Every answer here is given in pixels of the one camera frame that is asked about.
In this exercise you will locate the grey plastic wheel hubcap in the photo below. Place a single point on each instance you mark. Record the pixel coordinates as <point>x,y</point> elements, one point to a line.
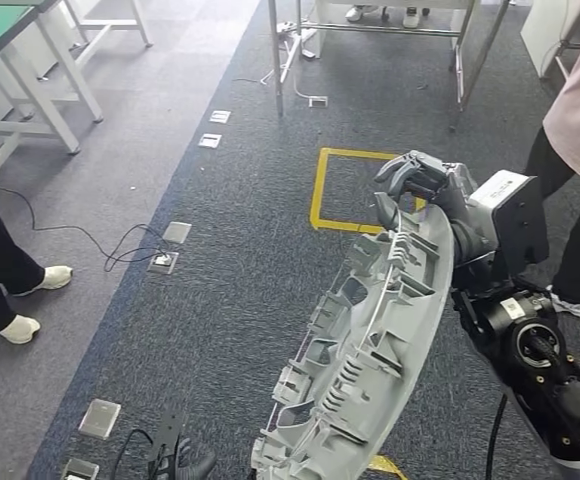
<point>420,318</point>

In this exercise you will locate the yellow floor tape square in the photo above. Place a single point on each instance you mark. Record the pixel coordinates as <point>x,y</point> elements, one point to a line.
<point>316,199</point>
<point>385,466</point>

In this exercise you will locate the white frame workbench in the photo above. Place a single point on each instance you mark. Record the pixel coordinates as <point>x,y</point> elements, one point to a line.
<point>142,30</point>

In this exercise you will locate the white panel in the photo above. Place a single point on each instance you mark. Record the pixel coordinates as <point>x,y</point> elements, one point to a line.
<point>545,26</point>

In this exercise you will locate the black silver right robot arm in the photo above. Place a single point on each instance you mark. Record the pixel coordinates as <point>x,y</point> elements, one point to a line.
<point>520,331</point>

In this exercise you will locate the closed steel floor plate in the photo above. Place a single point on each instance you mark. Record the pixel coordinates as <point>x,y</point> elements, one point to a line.
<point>177,232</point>
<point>99,418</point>

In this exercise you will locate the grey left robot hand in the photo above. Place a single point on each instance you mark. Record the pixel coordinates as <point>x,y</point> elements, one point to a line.
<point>193,467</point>

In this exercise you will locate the steel floor socket box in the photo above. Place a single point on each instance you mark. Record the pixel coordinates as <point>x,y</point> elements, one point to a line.
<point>79,470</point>
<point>219,116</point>
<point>209,140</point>

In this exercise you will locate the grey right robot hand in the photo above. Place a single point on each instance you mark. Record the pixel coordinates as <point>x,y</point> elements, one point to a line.
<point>457,192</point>

